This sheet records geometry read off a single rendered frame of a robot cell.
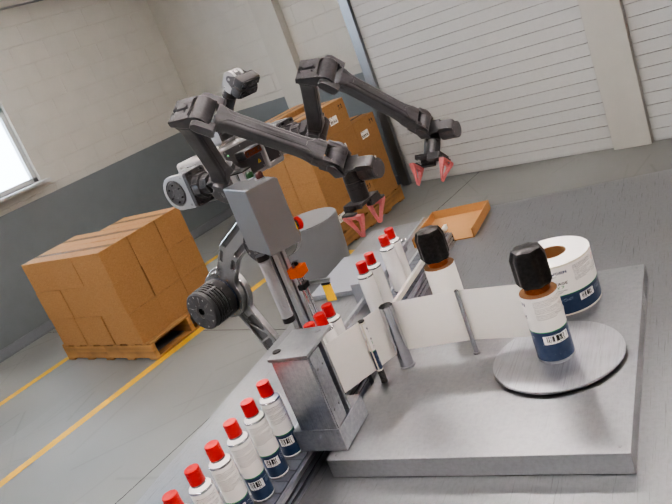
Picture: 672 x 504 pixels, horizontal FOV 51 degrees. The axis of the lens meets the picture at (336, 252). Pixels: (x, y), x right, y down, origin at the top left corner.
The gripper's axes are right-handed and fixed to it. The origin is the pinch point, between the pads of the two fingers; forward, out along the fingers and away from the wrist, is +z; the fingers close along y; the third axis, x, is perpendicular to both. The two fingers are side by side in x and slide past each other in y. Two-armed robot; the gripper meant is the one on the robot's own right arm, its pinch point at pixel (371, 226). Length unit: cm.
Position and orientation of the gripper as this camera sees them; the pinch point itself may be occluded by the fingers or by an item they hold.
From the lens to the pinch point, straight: 205.9
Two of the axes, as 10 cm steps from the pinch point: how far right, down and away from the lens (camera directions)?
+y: 5.5, -4.6, 7.0
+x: -7.6, 0.7, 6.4
